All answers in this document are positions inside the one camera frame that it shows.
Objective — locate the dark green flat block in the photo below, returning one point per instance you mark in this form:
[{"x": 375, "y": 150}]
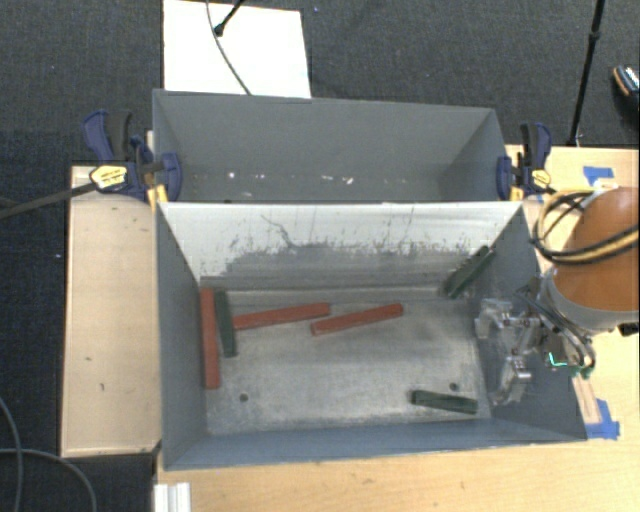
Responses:
[
  {"x": 444, "y": 401},
  {"x": 226, "y": 325},
  {"x": 468, "y": 272}
]

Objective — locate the black cylinder on white bracket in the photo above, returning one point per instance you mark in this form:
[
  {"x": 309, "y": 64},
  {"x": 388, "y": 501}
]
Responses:
[{"x": 629, "y": 329}]

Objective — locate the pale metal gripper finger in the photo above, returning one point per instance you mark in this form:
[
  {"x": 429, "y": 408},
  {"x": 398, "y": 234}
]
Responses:
[
  {"x": 512, "y": 382},
  {"x": 492, "y": 317}
]

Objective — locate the pale wood flat board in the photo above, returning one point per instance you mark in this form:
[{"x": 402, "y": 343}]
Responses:
[{"x": 112, "y": 320}]

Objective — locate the grey metal bin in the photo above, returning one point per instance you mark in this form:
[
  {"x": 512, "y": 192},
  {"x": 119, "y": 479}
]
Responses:
[{"x": 340, "y": 360}]

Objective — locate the red-brown flat block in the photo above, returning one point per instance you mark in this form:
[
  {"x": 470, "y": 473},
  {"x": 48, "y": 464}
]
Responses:
[
  {"x": 280, "y": 316},
  {"x": 356, "y": 319},
  {"x": 210, "y": 340}
]

